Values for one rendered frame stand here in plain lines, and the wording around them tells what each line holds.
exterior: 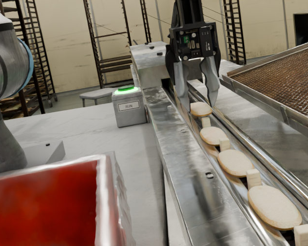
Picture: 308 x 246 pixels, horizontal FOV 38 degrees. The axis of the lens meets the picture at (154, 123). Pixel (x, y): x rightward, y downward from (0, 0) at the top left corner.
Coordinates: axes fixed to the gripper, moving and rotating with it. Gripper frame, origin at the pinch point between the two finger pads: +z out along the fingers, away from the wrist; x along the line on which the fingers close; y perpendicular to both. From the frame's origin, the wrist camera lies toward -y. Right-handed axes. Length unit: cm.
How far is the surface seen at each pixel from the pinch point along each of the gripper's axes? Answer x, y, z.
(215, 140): -0.6, 14.9, 3.3
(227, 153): -0.6, 23.2, 2.9
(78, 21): -82, -700, -27
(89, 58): -76, -700, 36
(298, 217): 1.1, 42.8, 3.2
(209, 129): -0.4, 9.6, 2.9
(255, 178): 0.0, 33.9, 2.6
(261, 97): 9.3, 7.7, -0.4
